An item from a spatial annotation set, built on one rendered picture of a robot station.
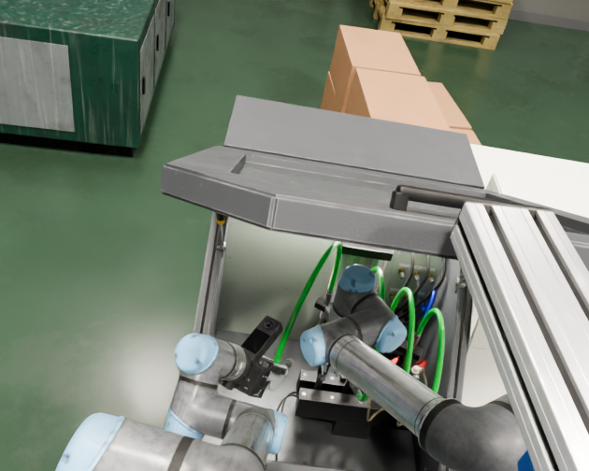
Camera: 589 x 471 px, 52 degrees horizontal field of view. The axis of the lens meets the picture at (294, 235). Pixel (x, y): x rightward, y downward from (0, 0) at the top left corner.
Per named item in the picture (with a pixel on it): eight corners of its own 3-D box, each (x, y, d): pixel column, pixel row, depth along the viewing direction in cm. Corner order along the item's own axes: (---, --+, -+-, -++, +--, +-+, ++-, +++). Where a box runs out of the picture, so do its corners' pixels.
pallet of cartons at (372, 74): (439, 142, 486) (477, 40, 431) (483, 264, 375) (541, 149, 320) (313, 124, 475) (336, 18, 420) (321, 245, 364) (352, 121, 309)
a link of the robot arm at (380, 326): (362, 365, 123) (334, 327, 130) (404, 349, 128) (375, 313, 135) (371, 340, 118) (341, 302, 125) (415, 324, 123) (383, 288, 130)
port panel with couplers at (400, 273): (380, 312, 181) (409, 235, 161) (380, 304, 184) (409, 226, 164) (422, 318, 182) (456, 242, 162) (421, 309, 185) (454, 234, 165)
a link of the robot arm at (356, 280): (356, 292, 125) (335, 265, 130) (345, 327, 132) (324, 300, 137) (386, 282, 129) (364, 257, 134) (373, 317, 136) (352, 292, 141)
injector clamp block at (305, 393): (290, 429, 171) (299, 398, 161) (292, 399, 178) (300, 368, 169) (407, 445, 173) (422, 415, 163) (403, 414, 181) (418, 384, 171)
